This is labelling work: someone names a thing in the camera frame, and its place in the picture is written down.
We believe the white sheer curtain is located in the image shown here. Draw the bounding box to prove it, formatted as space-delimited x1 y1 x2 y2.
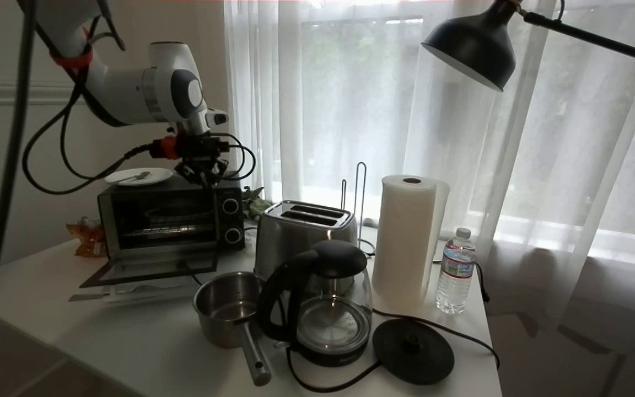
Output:
221 0 635 354

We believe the silver toaster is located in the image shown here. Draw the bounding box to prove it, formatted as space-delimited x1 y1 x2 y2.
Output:
253 197 360 282

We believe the orange chip bag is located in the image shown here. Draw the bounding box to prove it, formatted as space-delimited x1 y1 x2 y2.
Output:
63 218 108 260

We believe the round oven knob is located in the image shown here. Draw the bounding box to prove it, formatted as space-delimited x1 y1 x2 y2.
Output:
222 225 245 249
221 194 242 218

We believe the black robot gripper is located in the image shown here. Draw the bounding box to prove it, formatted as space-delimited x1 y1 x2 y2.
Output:
174 130 231 188

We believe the desk lamp shade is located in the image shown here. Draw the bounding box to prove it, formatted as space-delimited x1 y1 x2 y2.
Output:
419 0 525 93

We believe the black stand pole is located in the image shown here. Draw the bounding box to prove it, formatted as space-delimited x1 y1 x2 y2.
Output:
0 0 39 397

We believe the black kettle base cable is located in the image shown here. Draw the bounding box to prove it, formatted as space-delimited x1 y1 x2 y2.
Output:
283 306 503 395

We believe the glass kettle with black handle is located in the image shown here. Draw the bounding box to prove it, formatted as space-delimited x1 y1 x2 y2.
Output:
255 237 375 368

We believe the glass toaster oven door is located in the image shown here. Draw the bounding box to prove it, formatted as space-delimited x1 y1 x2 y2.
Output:
68 249 222 303

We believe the clear plastic water bottle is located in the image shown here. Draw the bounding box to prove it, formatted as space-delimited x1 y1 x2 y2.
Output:
433 225 477 318

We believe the metal paper towel holder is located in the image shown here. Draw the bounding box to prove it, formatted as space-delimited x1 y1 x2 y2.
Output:
336 158 371 222

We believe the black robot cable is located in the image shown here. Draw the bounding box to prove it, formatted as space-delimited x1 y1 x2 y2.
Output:
19 12 258 197

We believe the steel saucepan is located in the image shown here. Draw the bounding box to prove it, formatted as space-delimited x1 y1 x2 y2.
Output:
191 268 274 387

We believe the black toaster oven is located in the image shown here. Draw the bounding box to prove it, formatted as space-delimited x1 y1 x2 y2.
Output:
96 175 247 264

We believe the white plate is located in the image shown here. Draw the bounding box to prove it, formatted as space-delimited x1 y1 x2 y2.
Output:
104 166 175 188

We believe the white paper towel roll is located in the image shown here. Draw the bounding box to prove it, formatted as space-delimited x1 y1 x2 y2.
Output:
371 172 452 303

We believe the black round kettle base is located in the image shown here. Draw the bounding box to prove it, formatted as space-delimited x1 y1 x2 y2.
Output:
371 314 455 387

